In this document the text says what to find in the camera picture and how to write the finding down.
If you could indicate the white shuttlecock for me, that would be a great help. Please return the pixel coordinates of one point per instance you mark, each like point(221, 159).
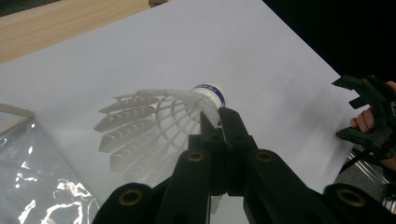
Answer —
point(140, 130)

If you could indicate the white paper sheet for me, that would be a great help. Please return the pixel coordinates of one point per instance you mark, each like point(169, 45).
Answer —
point(155, 46)

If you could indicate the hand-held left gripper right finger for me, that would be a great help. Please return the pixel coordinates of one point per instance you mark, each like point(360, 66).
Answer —
point(258, 180)

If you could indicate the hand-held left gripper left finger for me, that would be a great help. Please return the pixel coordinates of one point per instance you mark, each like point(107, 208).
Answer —
point(205, 161)

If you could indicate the aluminium floor rail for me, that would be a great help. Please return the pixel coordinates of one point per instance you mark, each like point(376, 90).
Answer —
point(370, 175)

